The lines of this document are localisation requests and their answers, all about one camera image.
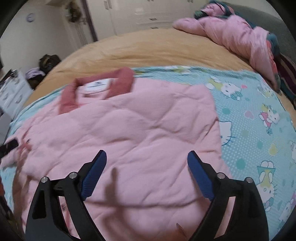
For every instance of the pink padded jacket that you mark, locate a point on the pink padded jacket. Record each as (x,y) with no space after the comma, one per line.
(138,129)

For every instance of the black bag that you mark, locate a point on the black bag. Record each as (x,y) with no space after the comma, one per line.
(49,62)

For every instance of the purple cloth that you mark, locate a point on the purple cloth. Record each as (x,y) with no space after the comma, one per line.
(34,73)

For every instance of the cartoon cat printed blanket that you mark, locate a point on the cartoon cat printed blanket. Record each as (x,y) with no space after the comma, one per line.
(249,129)

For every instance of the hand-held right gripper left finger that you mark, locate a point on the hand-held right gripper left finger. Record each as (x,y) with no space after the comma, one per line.
(95,175)

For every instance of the hanging dried flower decoration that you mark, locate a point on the hanging dried flower decoration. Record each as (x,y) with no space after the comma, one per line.
(74,14)

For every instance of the dark striped pillow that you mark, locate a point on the dark striped pillow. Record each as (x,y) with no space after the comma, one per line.
(288,71)

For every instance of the white wardrobe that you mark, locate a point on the white wardrobe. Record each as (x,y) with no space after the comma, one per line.
(129,14)

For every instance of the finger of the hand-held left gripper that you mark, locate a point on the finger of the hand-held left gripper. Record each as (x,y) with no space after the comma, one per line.
(9,147)

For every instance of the pink quilt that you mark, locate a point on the pink quilt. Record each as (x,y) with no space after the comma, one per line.
(231,32)

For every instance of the tan bed sheet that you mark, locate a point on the tan bed sheet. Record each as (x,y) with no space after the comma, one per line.
(150,51)

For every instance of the white drawer chest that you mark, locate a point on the white drawer chest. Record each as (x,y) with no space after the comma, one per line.
(13,92)

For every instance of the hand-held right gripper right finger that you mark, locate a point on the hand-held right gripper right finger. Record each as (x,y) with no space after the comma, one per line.
(200,176)

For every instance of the dark grey headboard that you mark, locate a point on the dark grey headboard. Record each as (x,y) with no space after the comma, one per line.
(277,20)

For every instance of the dark clothes pile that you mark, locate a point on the dark clothes pile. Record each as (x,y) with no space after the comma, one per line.
(37,83)

